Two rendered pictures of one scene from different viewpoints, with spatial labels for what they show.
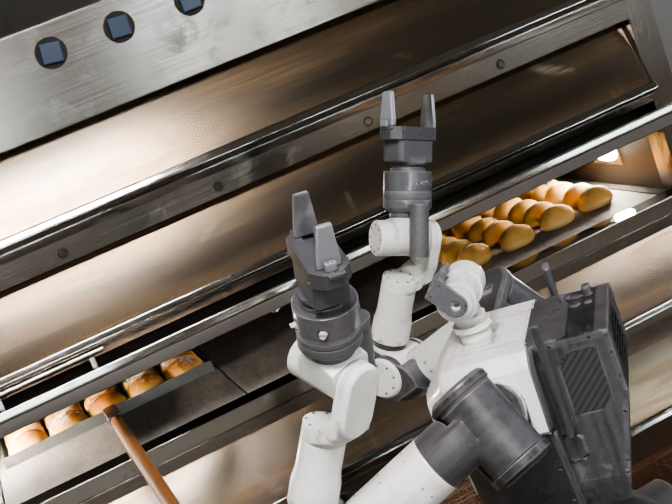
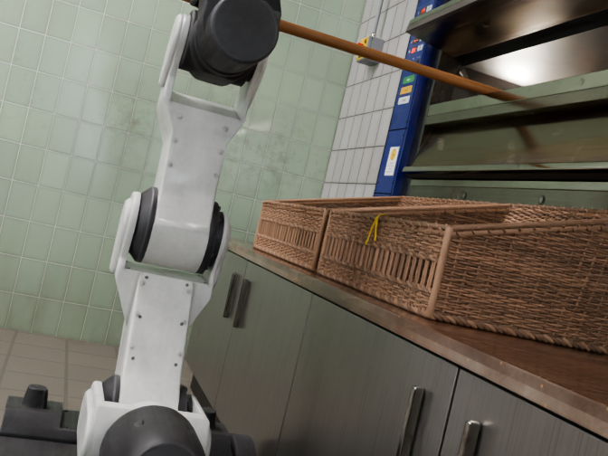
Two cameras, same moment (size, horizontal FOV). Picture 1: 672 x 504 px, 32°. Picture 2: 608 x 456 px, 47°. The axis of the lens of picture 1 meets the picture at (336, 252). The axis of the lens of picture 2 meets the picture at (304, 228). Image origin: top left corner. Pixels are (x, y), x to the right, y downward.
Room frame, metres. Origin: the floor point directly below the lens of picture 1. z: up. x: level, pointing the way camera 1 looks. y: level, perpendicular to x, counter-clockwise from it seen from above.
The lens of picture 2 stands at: (1.91, -1.51, 0.68)
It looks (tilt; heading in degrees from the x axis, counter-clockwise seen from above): 0 degrees down; 87
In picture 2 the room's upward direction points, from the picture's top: 13 degrees clockwise
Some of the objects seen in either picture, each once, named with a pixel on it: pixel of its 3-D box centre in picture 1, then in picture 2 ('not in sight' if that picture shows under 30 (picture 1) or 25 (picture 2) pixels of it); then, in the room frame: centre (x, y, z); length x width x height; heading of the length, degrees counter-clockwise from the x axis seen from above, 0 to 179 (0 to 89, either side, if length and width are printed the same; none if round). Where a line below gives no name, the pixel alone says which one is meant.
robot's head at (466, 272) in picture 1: (463, 297); not in sight; (1.76, -0.16, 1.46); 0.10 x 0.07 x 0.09; 161
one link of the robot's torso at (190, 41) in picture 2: not in sight; (220, 49); (1.75, -0.18, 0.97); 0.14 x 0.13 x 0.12; 16
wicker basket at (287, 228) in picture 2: not in sight; (365, 227); (2.18, 0.50, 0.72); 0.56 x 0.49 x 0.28; 107
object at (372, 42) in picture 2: not in sight; (369, 51); (2.16, 1.45, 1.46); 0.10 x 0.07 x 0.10; 105
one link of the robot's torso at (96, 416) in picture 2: not in sight; (141, 429); (1.78, -0.29, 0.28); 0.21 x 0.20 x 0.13; 106
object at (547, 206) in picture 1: (489, 216); not in sight; (3.17, -0.43, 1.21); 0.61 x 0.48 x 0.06; 15
